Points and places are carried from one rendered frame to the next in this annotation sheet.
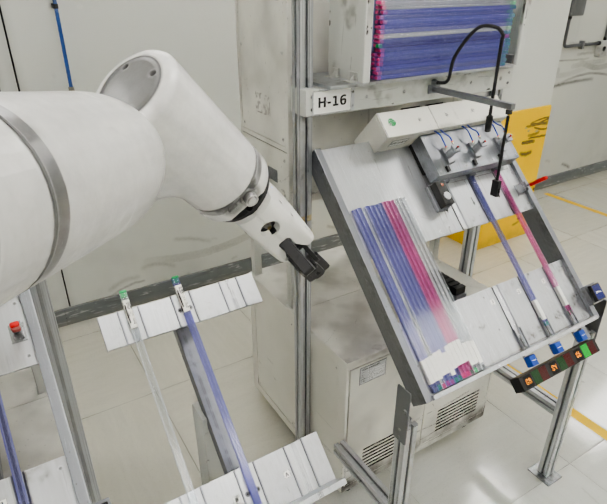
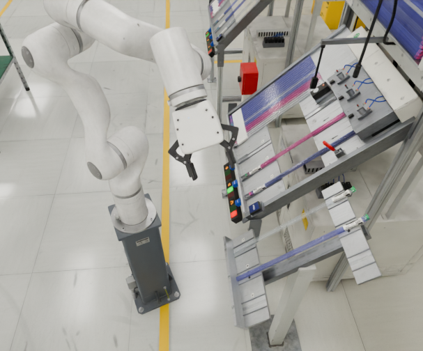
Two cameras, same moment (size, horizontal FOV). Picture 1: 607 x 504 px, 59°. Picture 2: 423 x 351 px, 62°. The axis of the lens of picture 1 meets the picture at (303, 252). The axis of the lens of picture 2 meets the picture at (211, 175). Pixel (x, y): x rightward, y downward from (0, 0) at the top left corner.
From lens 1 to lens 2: 1.02 m
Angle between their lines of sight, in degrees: 86
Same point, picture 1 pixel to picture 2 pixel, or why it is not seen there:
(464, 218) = not seen: outside the picture
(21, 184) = (72, 13)
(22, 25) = not seen: outside the picture
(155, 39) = not seen: outside the picture
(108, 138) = (96, 23)
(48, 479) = (277, 189)
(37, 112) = (88, 8)
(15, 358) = (328, 159)
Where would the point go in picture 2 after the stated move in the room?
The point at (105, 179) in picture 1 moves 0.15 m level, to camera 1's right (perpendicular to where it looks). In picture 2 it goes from (90, 28) to (41, 57)
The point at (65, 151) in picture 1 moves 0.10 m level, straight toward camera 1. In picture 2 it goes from (83, 16) to (40, 15)
